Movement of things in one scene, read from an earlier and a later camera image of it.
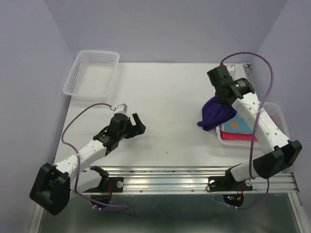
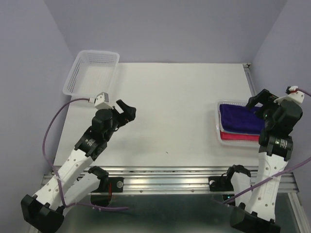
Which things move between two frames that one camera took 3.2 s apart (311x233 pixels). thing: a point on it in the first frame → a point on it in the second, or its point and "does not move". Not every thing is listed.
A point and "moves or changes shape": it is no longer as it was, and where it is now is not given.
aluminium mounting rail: x=175 y=179 does not move
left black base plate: x=117 y=185 does not move
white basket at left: x=92 y=74 does not move
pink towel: x=229 y=136 does not move
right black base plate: x=228 y=183 does not move
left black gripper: x=135 y=129 → x=128 y=115
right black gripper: x=224 y=103 → x=265 y=97
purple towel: x=214 y=114 moves or changes shape
